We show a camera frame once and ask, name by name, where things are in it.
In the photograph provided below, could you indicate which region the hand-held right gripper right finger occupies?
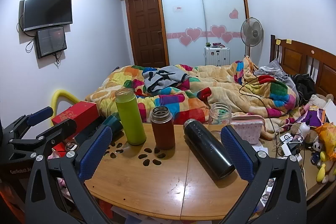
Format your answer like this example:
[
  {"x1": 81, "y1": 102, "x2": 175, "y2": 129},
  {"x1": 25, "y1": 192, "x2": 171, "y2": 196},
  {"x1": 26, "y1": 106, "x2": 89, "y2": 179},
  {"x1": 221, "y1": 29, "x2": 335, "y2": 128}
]
[{"x1": 218, "y1": 125, "x2": 307, "y2": 224}]

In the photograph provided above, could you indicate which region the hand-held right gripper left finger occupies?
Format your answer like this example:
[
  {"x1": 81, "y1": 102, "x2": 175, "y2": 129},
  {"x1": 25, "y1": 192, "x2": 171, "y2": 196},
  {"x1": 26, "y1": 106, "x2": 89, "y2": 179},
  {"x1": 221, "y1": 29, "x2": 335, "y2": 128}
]
[{"x1": 25, "y1": 125, "x2": 113, "y2": 224}]

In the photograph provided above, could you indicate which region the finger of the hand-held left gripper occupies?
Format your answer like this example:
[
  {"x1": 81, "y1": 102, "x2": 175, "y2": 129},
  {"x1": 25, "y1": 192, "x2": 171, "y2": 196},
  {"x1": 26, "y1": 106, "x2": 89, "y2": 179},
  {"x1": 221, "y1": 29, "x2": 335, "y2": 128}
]
[
  {"x1": 5, "y1": 106, "x2": 54, "y2": 141},
  {"x1": 9, "y1": 119, "x2": 78, "y2": 161}
]

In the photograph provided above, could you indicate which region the black thermos cup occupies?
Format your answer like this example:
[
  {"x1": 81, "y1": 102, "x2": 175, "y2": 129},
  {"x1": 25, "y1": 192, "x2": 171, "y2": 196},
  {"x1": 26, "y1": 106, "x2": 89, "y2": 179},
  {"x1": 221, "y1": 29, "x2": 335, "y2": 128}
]
[{"x1": 183, "y1": 119, "x2": 237, "y2": 180}]

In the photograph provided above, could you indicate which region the teal cup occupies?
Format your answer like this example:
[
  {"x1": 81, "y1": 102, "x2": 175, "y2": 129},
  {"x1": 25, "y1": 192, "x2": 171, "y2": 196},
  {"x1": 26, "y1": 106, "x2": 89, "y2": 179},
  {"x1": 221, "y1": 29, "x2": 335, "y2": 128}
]
[{"x1": 102, "y1": 113, "x2": 123, "y2": 136}]

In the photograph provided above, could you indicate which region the brown thermos cup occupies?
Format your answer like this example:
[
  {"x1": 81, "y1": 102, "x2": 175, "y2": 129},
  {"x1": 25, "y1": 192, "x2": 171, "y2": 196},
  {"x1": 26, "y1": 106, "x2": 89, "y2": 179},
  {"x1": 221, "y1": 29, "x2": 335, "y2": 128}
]
[{"x1": 150, "y1": 106, "x2": 176, "y2": 150}]

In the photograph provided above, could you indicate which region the red cardboard box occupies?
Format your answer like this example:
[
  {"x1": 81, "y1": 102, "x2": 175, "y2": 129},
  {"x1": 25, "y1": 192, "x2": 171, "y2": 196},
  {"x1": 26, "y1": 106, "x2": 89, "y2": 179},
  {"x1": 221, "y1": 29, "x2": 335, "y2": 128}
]
[{"x1": 51, "y1": 101, "x2": 101, "y2": 134}]

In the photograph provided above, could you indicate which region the pink pouch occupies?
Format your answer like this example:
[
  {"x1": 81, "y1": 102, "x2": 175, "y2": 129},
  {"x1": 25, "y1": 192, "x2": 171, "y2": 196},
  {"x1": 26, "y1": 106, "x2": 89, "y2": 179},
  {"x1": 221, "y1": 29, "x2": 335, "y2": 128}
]
[{"x1": 230, "y1": 114, "x2": 265, "y2": 145}]

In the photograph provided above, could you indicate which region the yellow foam tube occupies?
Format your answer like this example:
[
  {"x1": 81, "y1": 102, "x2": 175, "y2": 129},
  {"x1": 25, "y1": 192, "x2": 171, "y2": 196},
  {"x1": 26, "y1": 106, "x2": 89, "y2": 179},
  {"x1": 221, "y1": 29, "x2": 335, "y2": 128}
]
[{"x1": 51, "y1": 90, "x2": 80, "y2": 126}]

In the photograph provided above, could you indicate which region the clear glass jar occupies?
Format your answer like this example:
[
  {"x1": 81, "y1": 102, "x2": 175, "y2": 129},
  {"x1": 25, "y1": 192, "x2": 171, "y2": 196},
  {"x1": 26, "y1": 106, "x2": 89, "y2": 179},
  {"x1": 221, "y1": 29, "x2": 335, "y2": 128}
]
[{"x1": 209, "y1": 102, "x2": 233, "y2": 143}]

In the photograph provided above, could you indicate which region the green bottle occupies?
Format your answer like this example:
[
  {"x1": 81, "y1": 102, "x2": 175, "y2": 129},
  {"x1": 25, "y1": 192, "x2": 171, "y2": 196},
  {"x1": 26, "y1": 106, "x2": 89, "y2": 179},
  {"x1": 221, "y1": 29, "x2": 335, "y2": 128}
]
[{"x1": 115, "y1": 88, "x2": 147, "y2": 146}]

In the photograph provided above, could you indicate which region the white power strip with chargers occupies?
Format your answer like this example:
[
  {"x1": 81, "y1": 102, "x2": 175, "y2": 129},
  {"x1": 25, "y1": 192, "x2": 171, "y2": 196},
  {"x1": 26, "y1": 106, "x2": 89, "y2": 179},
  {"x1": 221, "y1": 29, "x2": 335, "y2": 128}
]
[{"x1": 278, "y1": 132, "x2": 305, "y2": 157}]

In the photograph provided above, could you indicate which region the colourful checked blanket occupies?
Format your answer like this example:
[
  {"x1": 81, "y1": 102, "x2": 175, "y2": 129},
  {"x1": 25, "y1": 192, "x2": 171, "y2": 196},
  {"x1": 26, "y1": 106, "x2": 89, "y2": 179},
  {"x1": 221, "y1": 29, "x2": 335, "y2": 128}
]
[{"x1": 85, "y1": 56, "x2": 300, "y2": 139}]

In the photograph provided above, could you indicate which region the small white bottle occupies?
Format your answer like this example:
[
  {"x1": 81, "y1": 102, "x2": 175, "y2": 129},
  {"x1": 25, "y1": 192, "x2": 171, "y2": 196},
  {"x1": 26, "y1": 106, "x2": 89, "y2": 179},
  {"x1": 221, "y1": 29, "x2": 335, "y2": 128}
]
[{"x1": 299, "y1": 122, "x2": 312, "y2": 136}]

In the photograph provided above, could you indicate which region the purple doll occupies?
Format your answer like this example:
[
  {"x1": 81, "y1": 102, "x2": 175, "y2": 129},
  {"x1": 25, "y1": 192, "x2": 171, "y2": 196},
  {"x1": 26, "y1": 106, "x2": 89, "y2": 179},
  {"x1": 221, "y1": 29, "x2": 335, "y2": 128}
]
[{"x1": 302, "y1": 106, "x2": 326, "y2": 126}]

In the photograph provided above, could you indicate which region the grey plaid pillow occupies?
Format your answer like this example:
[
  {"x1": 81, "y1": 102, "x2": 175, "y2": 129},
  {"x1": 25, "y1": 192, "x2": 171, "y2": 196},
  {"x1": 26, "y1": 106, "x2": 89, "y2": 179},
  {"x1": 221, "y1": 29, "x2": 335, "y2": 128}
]
[{"x1": 253, "y1": 58, "x2": 297, "y2": 88}]

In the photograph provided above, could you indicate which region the yellow plush toy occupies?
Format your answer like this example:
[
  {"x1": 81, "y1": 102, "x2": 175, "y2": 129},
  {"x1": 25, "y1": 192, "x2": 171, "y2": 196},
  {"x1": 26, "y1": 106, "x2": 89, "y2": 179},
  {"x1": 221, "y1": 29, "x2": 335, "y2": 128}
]
[{"x1": 316, "y1": 151, "x2": 336, "y2": 184}]

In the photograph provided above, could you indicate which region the orange snack bag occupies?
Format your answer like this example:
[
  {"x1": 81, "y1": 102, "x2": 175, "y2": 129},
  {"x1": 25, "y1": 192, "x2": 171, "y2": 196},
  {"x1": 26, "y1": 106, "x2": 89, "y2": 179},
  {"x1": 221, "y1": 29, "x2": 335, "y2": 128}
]
[{"x1": 315, "y1": 123, "x2": 336, "y2": 154}]

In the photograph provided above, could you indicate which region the black clothing heap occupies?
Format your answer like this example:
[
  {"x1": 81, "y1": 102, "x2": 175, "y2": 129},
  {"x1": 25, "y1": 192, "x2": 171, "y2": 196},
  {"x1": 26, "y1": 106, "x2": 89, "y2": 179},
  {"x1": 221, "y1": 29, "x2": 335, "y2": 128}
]
[{"x1": 293, "y1": 73, "x2": 317, "y2": 104}]

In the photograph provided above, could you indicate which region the white suitcase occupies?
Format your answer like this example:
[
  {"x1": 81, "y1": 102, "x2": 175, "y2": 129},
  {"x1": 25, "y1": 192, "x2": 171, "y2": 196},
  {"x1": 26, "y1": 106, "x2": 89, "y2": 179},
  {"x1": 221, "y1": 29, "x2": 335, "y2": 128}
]
[{"x1": 205, "y1": 46, "x2": 231, "y2": 66}]

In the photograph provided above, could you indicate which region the beige plush bear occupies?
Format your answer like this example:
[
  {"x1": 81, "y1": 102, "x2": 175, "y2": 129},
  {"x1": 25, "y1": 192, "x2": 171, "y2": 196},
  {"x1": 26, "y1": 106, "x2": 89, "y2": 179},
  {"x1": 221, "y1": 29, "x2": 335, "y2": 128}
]
[{"x1": 310, "y1": 94, "x2": 334, "y2": 109}]

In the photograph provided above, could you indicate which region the grey and black garment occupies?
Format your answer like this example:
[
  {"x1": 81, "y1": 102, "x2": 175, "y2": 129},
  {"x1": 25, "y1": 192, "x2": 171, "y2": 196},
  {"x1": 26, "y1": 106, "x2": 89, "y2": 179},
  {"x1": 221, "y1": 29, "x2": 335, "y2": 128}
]
[{"x1": 142, "y1": 66, "x2": 192, "y2": 94}]

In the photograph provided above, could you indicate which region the wooden bed headboard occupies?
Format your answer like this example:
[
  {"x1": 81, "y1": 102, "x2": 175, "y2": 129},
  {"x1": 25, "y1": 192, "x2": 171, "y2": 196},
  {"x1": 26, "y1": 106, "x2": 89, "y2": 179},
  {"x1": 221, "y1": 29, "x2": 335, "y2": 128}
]
[{"x1": 270, "y1": 34, "x2": 336, "y2": 98}]

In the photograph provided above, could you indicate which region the standing fan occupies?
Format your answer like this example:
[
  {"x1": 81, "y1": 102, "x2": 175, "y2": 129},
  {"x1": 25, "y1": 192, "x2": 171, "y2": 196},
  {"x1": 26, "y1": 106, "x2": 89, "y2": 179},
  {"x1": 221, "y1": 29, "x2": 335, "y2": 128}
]
[{"x1": 241, "y1": 17, "x2": 264, "y2": 60}]

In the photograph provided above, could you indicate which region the brown wooden door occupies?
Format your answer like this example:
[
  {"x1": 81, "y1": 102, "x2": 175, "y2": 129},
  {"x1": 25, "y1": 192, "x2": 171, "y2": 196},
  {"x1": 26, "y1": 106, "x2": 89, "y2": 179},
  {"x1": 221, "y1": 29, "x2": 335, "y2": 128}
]
[{"x1": 125, "y1": 0, "x2": 168, "y2": 67}]

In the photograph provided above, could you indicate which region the wardrobe with heart stickers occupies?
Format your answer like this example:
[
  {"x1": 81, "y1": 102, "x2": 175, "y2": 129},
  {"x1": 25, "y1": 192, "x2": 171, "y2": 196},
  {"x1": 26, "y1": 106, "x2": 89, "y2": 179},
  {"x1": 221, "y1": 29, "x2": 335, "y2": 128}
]
[{"x1": 106, "y1": 0, "x2": 250, "y2": 67}]

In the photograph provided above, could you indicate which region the black cable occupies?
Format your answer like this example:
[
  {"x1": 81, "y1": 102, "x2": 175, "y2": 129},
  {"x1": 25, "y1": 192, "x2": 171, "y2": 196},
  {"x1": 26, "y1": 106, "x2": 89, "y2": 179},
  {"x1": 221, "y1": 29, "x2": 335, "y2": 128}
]
[{"x1": 238, "y1": 56, "x2": 276, "y2": 133}]

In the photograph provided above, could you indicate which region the monitor cable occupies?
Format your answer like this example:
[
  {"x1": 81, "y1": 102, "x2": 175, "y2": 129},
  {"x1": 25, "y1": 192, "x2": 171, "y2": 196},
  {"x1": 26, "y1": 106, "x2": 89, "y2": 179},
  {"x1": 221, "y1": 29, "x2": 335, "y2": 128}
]
[{"x1": 25, "y1": 34, "x2": 36, "y2": 53}]

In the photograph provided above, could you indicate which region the small wall monitor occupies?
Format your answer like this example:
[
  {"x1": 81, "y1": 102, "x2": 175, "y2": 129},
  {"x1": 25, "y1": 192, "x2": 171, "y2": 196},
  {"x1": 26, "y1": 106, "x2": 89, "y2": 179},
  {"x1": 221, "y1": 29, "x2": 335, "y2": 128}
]
[{"x1": 36, "y1": 26, "x2": 67, "y2": 59}]

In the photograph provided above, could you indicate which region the wall television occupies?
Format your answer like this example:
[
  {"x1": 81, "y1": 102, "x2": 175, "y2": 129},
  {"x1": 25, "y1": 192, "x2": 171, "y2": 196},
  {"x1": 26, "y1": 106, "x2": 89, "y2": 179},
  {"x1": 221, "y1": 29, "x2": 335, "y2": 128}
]
[{"x1": 23, "y1": 0, "x2": 73, "y2": 32}]

